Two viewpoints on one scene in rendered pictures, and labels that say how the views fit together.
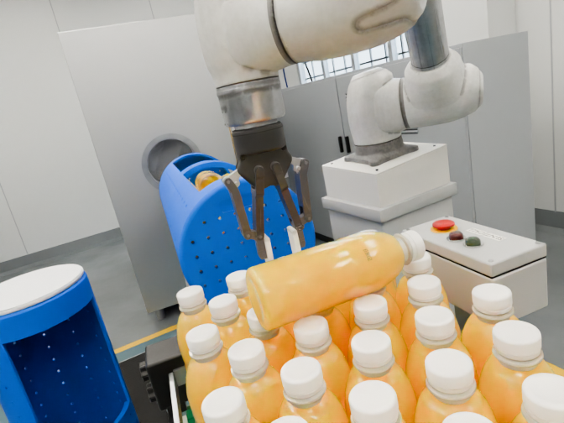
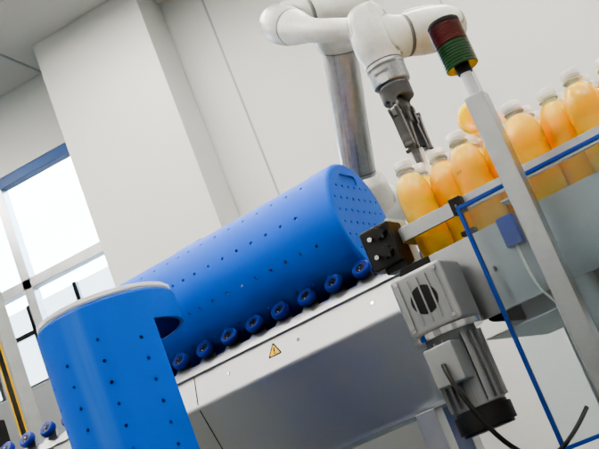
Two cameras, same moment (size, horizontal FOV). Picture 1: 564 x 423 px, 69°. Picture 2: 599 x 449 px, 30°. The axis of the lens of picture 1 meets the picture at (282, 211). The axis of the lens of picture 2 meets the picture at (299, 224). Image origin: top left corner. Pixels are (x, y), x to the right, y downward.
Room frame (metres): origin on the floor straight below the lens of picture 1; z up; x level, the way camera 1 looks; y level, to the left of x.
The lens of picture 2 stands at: (-0.75, 2.02, 0.48)
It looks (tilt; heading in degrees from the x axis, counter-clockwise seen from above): 15 degrees up; 311
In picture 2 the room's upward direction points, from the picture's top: 22 degrees counter-clockwise
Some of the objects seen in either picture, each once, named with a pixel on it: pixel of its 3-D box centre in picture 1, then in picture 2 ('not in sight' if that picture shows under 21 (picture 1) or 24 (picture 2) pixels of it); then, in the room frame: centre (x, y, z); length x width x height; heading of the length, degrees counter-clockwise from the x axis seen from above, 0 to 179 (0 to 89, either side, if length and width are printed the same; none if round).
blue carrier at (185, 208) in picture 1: (215, 208); (217, 295); (1.20, 0.20, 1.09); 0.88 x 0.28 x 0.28; 16
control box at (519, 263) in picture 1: (467, 263); not in sight; (0.60, -0.28, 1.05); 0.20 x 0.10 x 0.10; 16
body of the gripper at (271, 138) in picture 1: (262, 155); (400, 103); (0.60, 0.01, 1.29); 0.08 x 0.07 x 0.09; 105
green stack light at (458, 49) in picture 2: not in sight; (457, 56); (0.25, 0.30, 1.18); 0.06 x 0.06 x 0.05
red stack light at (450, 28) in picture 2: not in sight; (447, 36); (0.25, 0.30, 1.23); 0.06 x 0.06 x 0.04
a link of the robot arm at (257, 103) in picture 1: (252, 105); (389, 76); (0.60, 0.01, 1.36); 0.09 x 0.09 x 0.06
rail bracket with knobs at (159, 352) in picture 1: (175, 373); (389, 249); (0.62, 0.24, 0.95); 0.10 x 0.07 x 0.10; 106
